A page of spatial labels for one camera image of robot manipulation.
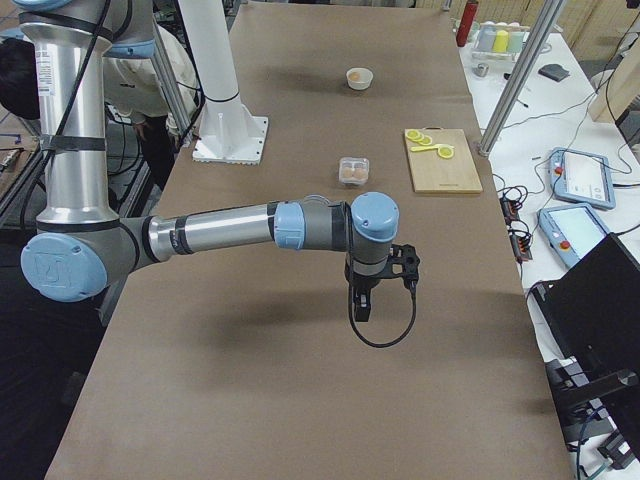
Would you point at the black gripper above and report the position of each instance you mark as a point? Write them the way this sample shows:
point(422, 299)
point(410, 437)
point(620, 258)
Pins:
point(364, 284)

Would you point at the clear plastic egg box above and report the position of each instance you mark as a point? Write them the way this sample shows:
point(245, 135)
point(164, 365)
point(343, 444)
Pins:
point(353, 171)

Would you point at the white ceramic bowl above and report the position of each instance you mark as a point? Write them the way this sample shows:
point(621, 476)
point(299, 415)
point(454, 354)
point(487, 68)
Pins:
point(365, 80)

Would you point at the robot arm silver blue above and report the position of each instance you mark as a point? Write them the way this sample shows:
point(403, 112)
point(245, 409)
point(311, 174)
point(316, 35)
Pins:
point(82, 245)

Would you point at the brown egg in box lower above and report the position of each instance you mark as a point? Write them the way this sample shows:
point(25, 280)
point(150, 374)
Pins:
point(360, 174)

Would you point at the bamboo cutting board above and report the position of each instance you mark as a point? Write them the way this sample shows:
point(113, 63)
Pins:
point(432, 174)

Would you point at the lemon slice toy large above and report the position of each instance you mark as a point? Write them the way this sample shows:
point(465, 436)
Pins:
point(445, 151)

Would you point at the yellow plastic knife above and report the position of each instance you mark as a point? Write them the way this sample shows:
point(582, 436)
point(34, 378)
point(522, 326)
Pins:
point(424, 148)

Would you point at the lemon slice toy middle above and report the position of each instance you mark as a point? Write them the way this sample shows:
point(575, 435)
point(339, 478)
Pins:
point(425, 141)

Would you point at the lemon slice toy top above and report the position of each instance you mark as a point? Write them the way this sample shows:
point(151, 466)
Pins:
point(414, 135)

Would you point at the white central pillar base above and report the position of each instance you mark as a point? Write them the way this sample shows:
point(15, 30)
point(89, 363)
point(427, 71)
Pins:
point(228, 132)

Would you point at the blue teach pendant near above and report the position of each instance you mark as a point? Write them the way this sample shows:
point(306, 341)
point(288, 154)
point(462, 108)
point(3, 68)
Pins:
point(572, 231)

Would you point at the blue teach pendant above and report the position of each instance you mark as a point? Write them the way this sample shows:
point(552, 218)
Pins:
point(572, 231)
point(578, 176)

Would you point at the black monitor back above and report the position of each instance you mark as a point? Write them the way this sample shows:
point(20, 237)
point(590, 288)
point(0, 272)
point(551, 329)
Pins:
point(593, 311)

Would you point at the blue teach pendant far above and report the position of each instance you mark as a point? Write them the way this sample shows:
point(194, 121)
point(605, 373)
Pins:
point(578, 176)

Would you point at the small metal cylinder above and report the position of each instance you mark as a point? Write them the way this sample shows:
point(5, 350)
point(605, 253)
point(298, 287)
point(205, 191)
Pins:
point(481, 70)

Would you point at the yellow cup on rack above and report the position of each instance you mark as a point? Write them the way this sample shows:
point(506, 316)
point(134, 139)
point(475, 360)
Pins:
point(501, 41)

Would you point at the grey cup on rack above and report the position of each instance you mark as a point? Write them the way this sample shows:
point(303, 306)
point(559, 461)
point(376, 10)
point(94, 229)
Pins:
point(486, 39)

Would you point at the black square pad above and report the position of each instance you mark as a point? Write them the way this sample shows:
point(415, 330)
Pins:
point(554, 72)

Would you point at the blue cup on rack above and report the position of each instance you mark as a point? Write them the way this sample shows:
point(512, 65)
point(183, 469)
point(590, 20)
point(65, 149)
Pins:
point(515, 41)

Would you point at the person in cream hoodie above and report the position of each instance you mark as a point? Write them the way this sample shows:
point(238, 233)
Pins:
point(130, 86)

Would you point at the red bottle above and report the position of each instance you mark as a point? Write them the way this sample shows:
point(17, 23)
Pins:
point(466, 22)

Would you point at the black camera mount wrist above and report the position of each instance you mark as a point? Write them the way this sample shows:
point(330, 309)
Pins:
point(403, 262)

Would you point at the aluminium frame post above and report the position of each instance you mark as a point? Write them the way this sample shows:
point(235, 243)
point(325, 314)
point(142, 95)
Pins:
point(538, 35)

